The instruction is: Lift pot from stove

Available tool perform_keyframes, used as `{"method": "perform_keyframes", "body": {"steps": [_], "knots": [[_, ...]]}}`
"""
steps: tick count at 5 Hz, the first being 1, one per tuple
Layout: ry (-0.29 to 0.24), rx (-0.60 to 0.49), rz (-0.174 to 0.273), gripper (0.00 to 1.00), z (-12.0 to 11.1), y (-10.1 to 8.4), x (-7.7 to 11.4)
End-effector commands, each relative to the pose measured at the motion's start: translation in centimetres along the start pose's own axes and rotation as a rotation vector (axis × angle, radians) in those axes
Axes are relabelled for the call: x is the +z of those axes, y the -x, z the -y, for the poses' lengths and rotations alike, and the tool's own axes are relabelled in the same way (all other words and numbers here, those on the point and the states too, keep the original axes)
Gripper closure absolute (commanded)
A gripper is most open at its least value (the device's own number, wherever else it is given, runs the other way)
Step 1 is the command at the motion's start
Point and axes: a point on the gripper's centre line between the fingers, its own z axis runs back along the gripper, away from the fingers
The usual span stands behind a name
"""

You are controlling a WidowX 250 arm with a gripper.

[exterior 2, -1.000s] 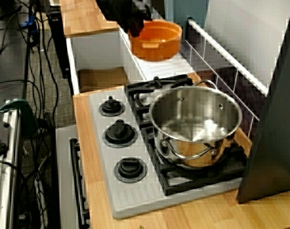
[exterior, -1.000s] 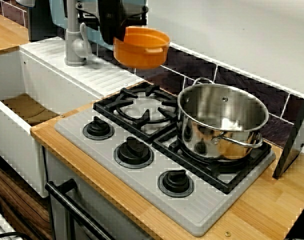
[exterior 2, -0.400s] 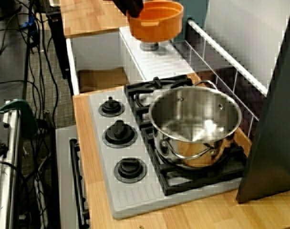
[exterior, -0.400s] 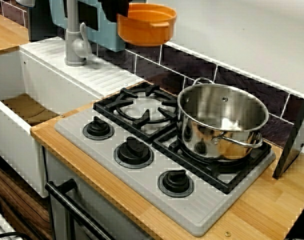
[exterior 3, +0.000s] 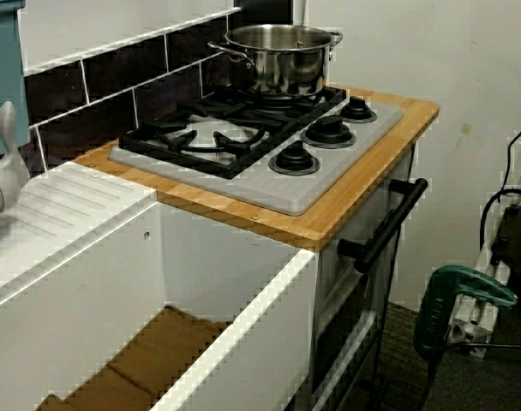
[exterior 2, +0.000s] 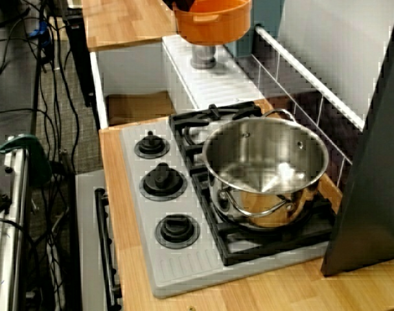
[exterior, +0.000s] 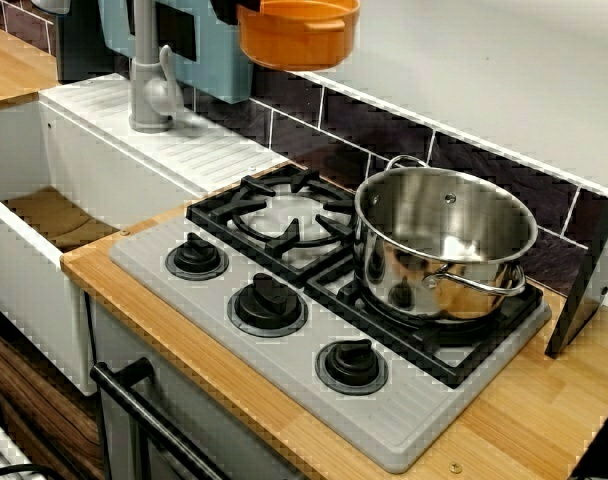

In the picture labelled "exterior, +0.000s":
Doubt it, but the orange plastic pot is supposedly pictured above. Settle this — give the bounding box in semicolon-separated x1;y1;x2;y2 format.
235;0;362;72

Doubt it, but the black stove knob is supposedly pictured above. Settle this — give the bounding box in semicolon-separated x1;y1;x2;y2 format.
226;272;306;339
313;338;390;397
164;232;231;282

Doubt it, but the stainless steel pot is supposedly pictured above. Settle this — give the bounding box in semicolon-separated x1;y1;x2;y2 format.
352;154;540;324

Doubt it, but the grey stove top plate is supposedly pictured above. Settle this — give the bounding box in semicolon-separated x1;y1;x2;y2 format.
108;175;554;474

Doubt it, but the teal plastic panel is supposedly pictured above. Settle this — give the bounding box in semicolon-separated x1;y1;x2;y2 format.
98;0;256;105

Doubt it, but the light grey faucet lever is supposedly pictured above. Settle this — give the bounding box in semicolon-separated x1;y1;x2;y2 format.
143;44;179;120

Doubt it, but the grey faucet column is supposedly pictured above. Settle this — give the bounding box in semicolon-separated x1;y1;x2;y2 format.
128;0;178;134

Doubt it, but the white sink basin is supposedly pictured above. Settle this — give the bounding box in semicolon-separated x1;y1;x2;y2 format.
0;72;291;397

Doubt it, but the black burner grate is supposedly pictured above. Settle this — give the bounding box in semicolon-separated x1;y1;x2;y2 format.
305;273;546;392
185;164;365;289

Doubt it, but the grey oven door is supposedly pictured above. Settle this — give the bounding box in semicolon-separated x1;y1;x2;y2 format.
90;299;308;480

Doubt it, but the black side panel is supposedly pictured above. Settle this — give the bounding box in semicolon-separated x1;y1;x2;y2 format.
543;164;608;360

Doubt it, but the black oven door handle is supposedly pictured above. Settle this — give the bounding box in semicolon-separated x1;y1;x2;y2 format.
89;356;231;480

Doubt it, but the black cable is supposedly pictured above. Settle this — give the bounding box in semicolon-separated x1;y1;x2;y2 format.
0;462;53;480

